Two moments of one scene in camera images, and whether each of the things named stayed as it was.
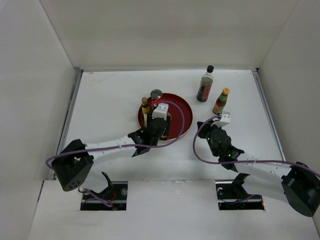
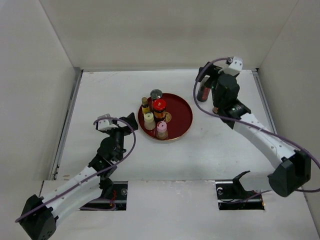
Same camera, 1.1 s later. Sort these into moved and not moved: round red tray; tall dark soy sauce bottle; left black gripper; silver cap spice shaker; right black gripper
Moved: right black gripper; left black gripper
Not moved: round red tray; tall dark soy sauce bottle; silver cap spice shaker
